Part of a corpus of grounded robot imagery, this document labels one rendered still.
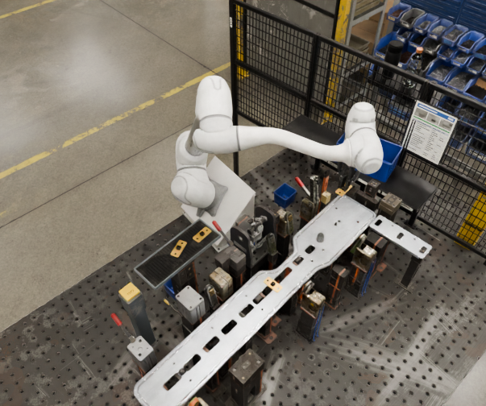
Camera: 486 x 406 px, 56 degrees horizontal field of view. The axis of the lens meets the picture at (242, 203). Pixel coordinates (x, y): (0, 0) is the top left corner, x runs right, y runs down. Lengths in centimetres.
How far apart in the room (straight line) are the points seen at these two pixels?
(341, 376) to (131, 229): 203
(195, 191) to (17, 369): 115
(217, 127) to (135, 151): 248
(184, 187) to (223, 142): 57
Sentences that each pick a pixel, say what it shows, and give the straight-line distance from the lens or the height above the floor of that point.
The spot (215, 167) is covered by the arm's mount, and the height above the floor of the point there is 98.
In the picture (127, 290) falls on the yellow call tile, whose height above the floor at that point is 116.
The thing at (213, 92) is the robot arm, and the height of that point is 169.
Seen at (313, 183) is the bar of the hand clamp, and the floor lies 120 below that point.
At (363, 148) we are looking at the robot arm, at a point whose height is 165.
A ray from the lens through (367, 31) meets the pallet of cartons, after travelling 509.
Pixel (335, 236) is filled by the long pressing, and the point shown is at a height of 100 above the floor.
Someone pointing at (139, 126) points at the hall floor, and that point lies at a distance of 447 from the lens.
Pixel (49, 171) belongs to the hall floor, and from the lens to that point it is 425.
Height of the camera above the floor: 273
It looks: 48 degrees down
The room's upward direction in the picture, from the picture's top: straight up
